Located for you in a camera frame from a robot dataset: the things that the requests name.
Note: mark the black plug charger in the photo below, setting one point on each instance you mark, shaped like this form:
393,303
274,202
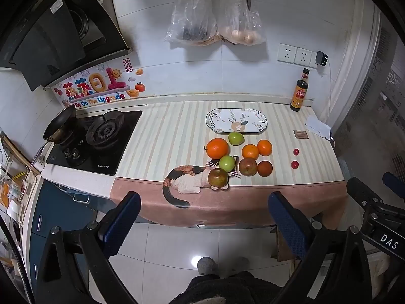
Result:
321,58

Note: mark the green apple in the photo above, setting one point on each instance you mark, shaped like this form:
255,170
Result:
227,162
236,138

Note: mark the cluttered side shelf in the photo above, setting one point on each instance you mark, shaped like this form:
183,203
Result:
15,180

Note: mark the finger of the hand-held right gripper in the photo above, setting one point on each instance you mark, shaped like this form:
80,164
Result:
394,182
362,190

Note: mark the dark frying pan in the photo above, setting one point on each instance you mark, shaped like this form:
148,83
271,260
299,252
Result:
60,123

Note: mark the blue kitchen cabinet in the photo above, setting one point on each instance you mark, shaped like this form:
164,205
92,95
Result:
57,209

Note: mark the oval floral ceramic plate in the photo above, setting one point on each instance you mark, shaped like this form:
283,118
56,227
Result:
221,120

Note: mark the clear plastic bag dark contents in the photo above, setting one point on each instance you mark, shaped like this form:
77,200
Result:
193,15

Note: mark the person's dark fleece clothing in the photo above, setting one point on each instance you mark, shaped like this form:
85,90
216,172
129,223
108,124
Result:
221,291

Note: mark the black range hood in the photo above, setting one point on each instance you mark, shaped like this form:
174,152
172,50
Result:
47,38

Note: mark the colourful printed box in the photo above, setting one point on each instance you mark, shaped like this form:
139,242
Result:
95,85

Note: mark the clear plastic bag pale contents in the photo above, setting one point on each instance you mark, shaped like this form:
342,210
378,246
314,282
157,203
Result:
240,25

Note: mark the brownish green round fruit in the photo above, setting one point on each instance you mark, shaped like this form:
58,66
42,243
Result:
247,166
218,179

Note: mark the brown square coaster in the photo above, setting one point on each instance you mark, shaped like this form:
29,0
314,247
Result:
300,134

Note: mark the patterned glass door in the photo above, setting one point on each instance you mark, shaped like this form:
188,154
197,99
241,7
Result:
373,101

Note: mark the white folded paper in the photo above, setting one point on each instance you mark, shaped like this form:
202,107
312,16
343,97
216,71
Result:
318,126

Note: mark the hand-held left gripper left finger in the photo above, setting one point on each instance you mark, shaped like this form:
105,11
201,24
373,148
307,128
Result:
121,224

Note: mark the dark soy sauce bottle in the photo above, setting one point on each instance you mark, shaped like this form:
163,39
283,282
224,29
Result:
299,96

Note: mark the striped cat print tablecloth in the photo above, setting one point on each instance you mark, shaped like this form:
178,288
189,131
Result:
164,133

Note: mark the black gas stove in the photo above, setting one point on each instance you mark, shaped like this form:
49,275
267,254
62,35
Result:
104,155

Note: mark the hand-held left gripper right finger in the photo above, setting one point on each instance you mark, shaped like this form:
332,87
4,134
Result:
286,224

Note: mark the white wall socket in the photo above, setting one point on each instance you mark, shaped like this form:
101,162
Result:
303,56
287,53

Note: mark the medium orange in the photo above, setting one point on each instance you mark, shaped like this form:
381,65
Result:
250,151
264,147

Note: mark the large orange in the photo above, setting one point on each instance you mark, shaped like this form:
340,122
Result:
217,148

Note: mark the dark reddish orange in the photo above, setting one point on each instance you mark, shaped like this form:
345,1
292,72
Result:
264,168

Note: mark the person's grey slipper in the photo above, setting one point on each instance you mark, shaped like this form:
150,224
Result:
207,265

